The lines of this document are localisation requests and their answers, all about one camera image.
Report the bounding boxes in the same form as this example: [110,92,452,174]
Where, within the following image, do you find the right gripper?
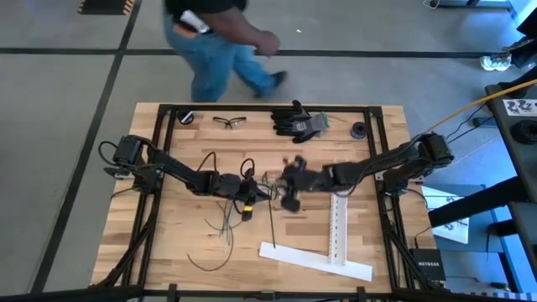
[279,155,335,213]

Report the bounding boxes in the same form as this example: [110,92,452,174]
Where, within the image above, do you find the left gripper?
[209,167,272,221]

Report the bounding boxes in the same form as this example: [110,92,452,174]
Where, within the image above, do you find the black zip tie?
[266,195,277,249]
[260,169,281,190]

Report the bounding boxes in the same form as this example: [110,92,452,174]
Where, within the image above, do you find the multicolour wire bundle with connector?
[186,184,280,273]

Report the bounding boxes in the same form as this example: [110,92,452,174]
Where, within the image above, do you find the black grey work gloves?
[270,99,331,144]

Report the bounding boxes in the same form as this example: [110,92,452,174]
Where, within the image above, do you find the clear safety glasses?
[211,116,248,130]

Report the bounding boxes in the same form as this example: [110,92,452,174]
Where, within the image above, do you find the black tape roll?
[350,121,369,140]

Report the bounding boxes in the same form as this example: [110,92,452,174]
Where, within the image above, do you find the black knob with white stripe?
[175,107,195,126]

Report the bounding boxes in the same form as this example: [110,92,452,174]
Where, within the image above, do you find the white printed paper sheet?
[421,185,470,245]

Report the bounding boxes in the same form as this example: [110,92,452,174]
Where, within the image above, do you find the person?
[162,0,290,104]
[479,16,537,73]

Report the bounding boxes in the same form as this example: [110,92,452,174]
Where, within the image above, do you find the black desk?
[427,66,537,294]

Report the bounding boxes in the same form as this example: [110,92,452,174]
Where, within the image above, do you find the white printed label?
[502,98,537,117]

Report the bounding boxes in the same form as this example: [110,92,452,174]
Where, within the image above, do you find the black orange striped object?
[77,0,136,16]

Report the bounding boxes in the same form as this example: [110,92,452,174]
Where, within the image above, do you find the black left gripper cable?
[196,150,256,180]

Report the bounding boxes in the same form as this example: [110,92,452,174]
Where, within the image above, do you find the white slotted cable duct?
[327,190,349,266]

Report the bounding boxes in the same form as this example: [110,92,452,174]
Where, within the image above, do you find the white flat duct cover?
[258,241,373,283]

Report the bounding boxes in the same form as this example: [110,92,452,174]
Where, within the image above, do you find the black aluminium table frame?
[0,102,537,302]

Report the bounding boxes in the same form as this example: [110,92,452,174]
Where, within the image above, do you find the black network switch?
[409,247,446,283]

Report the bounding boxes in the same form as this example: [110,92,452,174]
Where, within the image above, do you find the yellow cable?
[419,78,537,136]

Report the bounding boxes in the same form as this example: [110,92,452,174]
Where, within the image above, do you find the black cable coil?
[509,119,537,146]

